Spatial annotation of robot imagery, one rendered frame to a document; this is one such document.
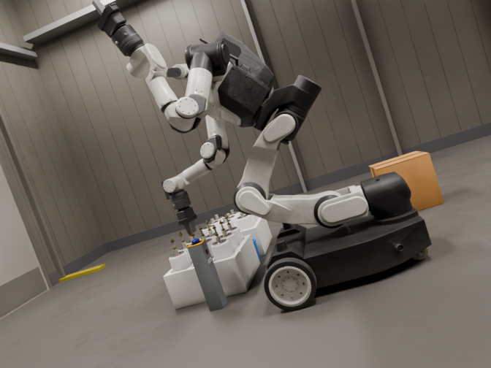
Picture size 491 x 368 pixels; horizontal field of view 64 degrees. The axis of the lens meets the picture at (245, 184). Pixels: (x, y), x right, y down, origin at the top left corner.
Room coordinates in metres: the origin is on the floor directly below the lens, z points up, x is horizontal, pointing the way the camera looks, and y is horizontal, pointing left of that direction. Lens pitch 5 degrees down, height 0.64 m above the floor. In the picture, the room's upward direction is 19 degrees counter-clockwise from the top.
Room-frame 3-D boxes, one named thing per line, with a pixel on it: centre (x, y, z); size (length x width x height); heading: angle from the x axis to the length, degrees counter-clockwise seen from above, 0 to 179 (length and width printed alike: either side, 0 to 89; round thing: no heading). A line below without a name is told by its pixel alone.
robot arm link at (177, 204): (1.95, 0.33, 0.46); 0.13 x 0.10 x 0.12; 152
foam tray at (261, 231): (2.58, 0.17, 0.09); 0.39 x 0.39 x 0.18; 78
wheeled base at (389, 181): (1.68, -0.33, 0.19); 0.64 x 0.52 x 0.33; 78
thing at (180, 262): (1.98, 0.44, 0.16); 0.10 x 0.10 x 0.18
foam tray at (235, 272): (2.06, 0.30, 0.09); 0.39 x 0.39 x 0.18; 76
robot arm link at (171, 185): (1.94, 0.35, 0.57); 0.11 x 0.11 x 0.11; 71
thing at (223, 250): (1.92, 0.22, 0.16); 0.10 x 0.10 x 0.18
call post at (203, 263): (1.76, 0.30, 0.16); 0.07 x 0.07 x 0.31; 76
